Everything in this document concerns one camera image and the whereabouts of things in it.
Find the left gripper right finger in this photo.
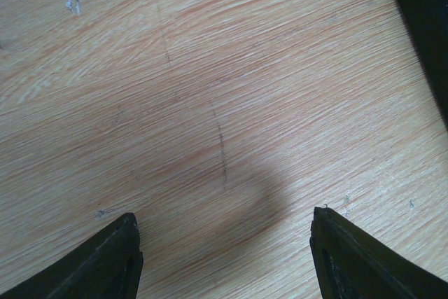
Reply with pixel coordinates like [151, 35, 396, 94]
[310, 207, 447, 298]

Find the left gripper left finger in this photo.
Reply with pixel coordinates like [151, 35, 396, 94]
[1, 213, 144, 298]

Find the black grey chess board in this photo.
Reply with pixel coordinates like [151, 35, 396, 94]
[396, 0, 447, 122]

